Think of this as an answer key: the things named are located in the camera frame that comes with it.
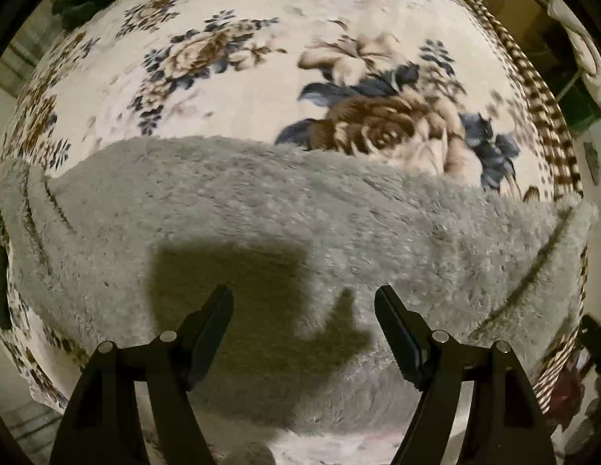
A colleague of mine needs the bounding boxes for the floral bed blanket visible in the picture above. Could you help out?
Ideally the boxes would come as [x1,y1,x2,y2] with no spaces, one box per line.
[0,0,582,464]

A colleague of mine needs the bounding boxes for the brown cardboard box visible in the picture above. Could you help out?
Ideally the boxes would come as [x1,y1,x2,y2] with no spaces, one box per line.
[483,0,554,59]

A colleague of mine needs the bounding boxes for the grey fluffy fleece pants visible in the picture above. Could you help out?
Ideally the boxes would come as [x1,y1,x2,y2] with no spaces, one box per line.
[0,136,597,434]

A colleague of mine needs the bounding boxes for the chair piled with clothes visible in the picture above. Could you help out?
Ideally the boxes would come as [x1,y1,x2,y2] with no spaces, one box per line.
[557,21,601,133]

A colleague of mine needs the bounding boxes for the brown checkered underblanket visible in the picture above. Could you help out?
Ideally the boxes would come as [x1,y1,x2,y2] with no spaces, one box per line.
[463,0,588,415]

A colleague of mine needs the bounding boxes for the white jacket on chair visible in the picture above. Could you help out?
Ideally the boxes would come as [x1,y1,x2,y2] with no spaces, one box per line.
[547,0,601,107]

